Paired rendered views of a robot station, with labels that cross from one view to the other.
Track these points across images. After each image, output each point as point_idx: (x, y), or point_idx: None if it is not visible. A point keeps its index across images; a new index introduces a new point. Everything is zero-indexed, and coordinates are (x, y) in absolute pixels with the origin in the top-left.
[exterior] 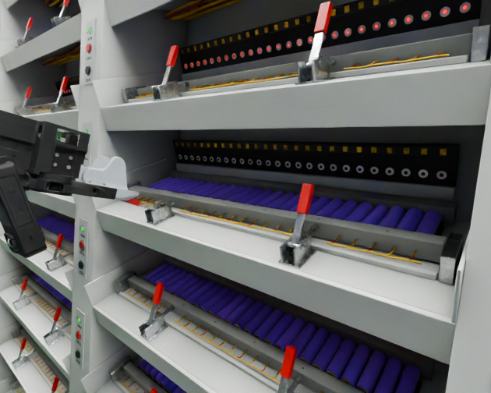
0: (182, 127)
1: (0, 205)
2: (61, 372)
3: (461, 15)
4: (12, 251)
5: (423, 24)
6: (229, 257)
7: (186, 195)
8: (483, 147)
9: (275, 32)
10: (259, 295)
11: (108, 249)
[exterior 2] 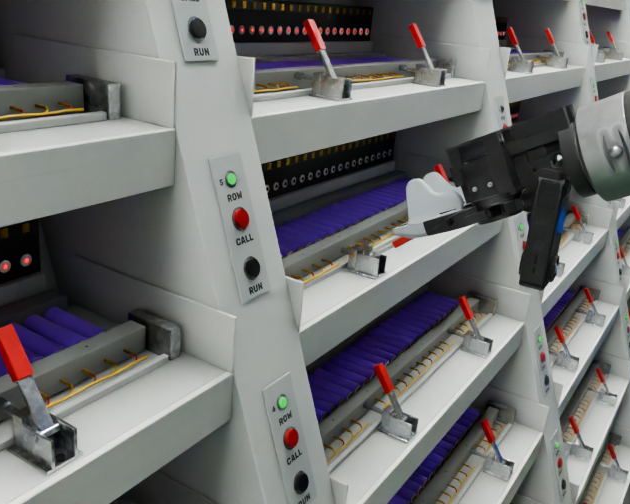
0: (372, 133)
1: (563, 218)
2: None
3: (365, 36)
4: (552, 280)
5: (352, 37)
6: (447, 246)
7: (332, 237)
8: (492, 120)
9: (269, 11)
10: (347, 338)
11: None
